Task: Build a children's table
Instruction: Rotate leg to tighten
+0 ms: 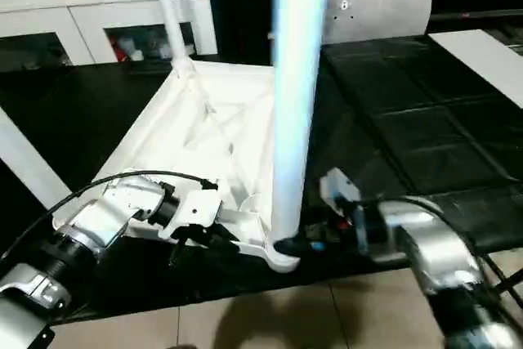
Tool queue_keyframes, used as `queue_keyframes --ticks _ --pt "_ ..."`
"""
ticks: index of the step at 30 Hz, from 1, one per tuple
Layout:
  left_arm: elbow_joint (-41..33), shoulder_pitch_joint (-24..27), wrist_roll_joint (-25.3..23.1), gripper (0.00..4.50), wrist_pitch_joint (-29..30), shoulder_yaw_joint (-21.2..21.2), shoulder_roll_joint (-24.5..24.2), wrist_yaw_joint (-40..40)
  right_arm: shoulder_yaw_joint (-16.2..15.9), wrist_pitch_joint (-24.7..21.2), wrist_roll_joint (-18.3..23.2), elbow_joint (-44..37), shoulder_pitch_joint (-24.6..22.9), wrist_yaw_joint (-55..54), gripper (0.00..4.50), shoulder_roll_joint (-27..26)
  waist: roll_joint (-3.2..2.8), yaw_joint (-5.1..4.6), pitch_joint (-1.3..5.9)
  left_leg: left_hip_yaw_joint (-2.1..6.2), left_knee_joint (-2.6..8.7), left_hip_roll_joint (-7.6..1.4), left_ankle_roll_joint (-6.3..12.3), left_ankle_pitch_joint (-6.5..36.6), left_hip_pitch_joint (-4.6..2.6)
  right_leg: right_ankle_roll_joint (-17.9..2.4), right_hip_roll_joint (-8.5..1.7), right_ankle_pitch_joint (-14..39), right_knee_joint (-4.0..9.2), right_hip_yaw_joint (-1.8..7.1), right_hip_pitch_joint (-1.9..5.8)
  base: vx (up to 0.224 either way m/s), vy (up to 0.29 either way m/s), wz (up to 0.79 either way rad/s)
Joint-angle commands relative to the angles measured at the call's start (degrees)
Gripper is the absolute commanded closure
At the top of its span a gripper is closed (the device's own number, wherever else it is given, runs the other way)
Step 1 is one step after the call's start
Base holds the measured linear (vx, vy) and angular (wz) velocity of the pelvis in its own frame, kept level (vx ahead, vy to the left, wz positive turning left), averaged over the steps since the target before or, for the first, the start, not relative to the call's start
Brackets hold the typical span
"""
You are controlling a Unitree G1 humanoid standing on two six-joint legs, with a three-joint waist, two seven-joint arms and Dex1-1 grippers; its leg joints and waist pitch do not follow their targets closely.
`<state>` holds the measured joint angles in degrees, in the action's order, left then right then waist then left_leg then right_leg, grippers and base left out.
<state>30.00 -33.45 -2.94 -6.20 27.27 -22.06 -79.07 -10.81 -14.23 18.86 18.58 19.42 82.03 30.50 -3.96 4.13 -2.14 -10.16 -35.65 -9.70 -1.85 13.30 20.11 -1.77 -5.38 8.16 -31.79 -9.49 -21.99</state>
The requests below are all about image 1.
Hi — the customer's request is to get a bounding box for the white plastic table top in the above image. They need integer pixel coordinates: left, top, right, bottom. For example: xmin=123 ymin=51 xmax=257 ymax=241
xmin=52 ymin=60 xmax=306 ymax=275

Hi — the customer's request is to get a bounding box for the white plastic table leg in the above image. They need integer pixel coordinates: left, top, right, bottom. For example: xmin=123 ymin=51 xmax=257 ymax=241
xmin=146 ymin=0 xmax=197 ymax=79
xmin=269 ymin=0 xmax=332 ymax=244
xmin=0 ymin=110 xmax=71 ymax=212

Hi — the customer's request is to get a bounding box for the black work mat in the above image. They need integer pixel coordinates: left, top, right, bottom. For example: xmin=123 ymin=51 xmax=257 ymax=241
xmin=0 ymin=34 xmax=523 ymax=324

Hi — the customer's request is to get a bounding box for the white flat board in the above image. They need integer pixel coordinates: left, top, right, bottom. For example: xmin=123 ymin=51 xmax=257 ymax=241
xmin=430 ymin=29 xmax=523 ymax=110

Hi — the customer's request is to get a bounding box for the black furniture with yellow label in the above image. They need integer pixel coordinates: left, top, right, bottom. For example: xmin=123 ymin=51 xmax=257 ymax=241
xmin=208 ymin=0 xmax=332 ymax=67

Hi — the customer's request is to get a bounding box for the grey cushion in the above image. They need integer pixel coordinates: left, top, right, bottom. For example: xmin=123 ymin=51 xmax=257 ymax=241
xmin=320 ymin=0 xmax=433 ymax=46

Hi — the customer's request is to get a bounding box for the white glass-door cabinet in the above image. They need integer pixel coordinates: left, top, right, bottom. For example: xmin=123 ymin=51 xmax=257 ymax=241
xmin=0 ymin=0 xmax=218 ymax=68

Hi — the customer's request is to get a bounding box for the black bar with red light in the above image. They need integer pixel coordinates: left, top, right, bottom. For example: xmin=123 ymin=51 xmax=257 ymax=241
xmin=428 ymin=11 xmax=523 ymax=22

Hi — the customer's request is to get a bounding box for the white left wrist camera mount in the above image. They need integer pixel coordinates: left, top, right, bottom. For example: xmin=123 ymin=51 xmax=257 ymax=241
xmin=159 ymin=189 xmax=225 ymax=240

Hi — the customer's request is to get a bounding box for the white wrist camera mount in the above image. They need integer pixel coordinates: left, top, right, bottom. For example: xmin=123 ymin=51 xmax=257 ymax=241
xmin=320 ymin=168 xmax=369 ymax=253
xmin=159 ymin=189 xmax=225 ymax=240

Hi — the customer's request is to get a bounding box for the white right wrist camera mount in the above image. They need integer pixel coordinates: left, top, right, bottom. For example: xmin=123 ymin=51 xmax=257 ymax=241
xmin=320 ymin=168 xmax=369 ymax=253

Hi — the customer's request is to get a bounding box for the black metal table frame leg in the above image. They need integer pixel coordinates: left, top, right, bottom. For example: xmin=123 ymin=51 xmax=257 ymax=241
xmin=494 ymin=269 xmax=523 ymax=291

